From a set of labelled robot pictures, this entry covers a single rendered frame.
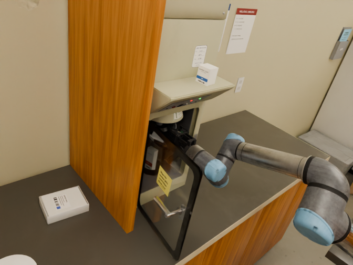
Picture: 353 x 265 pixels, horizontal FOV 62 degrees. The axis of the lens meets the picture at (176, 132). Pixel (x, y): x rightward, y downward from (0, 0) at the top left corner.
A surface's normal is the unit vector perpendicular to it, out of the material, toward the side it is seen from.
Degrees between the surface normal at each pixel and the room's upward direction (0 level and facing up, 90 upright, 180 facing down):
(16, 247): 0
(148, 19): 90
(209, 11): 90
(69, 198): 0
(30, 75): 90
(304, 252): 0
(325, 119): 90
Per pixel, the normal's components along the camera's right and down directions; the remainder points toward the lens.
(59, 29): 0.65, 0.48
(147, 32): -0.73, 0.23
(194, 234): 0.17, -0.85
